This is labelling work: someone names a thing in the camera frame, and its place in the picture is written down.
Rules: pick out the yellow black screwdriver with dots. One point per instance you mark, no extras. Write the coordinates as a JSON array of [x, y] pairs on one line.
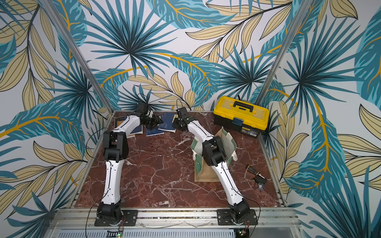
[[258, 178]]

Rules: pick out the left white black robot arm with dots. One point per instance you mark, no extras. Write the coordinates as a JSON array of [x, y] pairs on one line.
[[115, 152]]

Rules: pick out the green beige canvas bag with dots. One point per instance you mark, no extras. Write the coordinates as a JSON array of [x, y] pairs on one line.
[[203, 172]]

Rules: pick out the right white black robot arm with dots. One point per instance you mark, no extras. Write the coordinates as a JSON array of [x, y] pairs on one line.
[[214, 155]]

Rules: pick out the right metal frame post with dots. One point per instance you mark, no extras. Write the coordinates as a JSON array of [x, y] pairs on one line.
[[295, 24]]

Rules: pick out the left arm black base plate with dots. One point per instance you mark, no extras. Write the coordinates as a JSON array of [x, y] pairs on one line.
[[128, 217]]

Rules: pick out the metal frame post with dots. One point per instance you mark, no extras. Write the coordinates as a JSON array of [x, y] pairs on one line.
[[57, 20], [295, 24]]

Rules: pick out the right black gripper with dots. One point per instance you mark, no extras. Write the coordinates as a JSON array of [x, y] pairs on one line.
[[178, 122]]

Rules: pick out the blue book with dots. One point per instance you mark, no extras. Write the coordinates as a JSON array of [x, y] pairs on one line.
[[135, 129], [154, 132], [167, 124]]

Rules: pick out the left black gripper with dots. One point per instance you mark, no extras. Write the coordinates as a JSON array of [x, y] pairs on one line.
[[157, 120]]

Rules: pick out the yellow black toolbox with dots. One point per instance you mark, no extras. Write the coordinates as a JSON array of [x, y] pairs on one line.
[[241, 116]]

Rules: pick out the left metal frame post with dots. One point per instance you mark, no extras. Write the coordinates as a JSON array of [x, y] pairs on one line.
[[57, 20]]

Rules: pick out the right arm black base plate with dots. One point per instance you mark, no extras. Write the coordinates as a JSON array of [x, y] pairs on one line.
[[225, 218]]

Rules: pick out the front aluminium rail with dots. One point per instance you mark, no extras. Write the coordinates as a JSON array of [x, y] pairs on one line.
[[278, 222]]

